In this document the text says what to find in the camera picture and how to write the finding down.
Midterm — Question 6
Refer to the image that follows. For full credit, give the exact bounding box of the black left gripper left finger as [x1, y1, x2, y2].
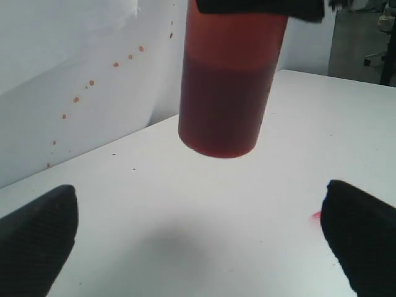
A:
[1, 184, 77, 296]

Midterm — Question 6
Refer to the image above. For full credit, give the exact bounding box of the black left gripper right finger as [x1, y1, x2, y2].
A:
[320, 180, 395, 296]

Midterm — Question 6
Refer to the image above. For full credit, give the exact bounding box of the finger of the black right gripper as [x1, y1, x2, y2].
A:
[196, 0, 324, 23]

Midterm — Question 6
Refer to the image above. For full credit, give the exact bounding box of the red ketchup squeeze bottle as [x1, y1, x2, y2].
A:
[178, 1, 288, 158]

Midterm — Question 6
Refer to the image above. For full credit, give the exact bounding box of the white paper backdrop sheet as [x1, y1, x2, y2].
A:
[1, 1, 187, 186]

